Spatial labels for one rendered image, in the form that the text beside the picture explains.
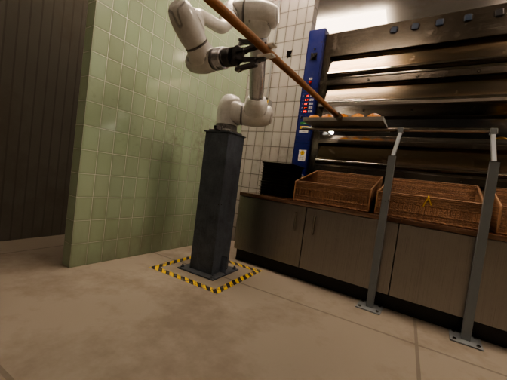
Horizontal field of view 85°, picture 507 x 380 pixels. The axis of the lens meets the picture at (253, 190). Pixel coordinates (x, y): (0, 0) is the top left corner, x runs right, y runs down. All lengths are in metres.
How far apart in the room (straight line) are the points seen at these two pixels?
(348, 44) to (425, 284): 2.02
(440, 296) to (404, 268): 0.22
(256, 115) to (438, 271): 1.45
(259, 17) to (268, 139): 1.40
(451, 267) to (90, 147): 2.25
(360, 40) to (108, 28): 1.96
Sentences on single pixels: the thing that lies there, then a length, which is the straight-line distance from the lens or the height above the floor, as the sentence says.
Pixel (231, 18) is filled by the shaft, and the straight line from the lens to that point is 1.00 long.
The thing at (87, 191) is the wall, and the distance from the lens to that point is 2.06.
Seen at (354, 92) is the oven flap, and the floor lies 1.56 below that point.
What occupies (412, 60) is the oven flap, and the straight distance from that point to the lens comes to 2.68.
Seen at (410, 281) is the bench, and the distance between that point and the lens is 1.97.
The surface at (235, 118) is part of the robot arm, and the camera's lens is 1.99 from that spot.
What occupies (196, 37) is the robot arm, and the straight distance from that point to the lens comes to 1.29.
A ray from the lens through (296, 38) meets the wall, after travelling 3.11.
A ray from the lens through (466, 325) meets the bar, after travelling 1.97.
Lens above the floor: 0.71
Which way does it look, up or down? 2 degrees down
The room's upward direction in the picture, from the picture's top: 7 degrees clockwise
